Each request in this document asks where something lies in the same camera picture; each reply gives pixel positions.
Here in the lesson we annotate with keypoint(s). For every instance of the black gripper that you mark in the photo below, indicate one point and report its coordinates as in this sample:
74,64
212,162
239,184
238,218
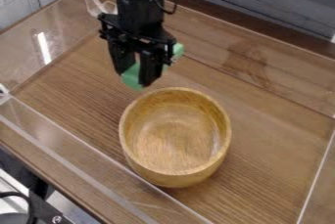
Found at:
135,31

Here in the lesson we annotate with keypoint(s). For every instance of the green rectangular block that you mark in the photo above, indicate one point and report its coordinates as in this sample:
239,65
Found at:
131,76

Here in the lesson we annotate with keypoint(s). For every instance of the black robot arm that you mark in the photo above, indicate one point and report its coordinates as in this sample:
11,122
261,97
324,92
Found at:
135,32

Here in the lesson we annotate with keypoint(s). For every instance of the brown wooden bowl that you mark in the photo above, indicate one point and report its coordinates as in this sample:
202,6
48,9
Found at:
176,134

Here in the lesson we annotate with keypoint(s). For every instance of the clear acrylic corner bracket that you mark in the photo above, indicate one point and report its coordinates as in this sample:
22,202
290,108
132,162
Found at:
96,7

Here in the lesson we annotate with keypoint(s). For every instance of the black metal bracket with screw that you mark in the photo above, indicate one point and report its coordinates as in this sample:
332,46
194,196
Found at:
44,212

